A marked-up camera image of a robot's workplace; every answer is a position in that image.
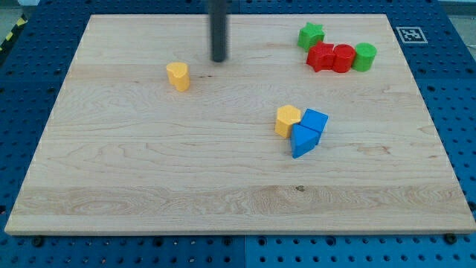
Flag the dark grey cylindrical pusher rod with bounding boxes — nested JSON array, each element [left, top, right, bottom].
[[208, 0, 228, 63]]

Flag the yellow heart block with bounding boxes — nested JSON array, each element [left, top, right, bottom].
[[166, 62, 190, 92]]

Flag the yellow hexagon block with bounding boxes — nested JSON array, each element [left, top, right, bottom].
[[274, 105, 301, 138]]

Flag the green star block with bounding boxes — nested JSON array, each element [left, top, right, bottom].
[[297, 22, 325, 52]]

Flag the red star block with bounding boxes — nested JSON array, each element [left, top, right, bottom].
[[306, 41, 335, 72]]

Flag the red cylinder block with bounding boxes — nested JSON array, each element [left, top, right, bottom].
[[332, 44, 356, 73]]

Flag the blue cube block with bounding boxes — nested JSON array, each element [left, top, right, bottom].
[[300, 109, 329, 144]]

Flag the light wooden board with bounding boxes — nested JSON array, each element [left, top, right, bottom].
[[5, 14, 475, 236]]

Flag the green cylinder block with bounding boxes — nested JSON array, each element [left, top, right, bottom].
[[352, 42, 377, 72]]

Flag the blue triangle block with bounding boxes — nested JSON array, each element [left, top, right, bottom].
[[290, 124, 321, 159]]

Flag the white fiducial marker tag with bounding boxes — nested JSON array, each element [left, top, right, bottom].
[[396, 26, 428, 44]]

